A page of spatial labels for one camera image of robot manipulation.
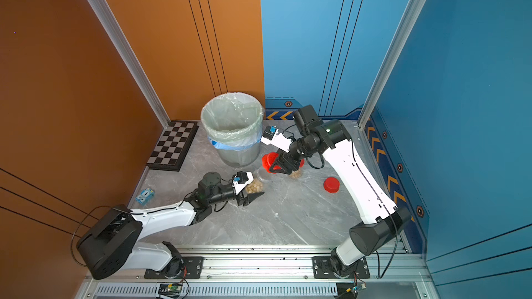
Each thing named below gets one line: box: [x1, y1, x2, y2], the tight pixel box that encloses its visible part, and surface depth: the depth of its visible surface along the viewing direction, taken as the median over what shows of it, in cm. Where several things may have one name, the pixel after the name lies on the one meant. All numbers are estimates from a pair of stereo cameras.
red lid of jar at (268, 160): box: [261, 152, 282, 174], surface depth 66 cm
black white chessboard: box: [146, 121, 200, 172], surface depth 107 cm
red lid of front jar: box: [323, 176, 341, 194], surface depth 96 cm
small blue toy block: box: [135, 187, 156, 207], surface depth 92 cm
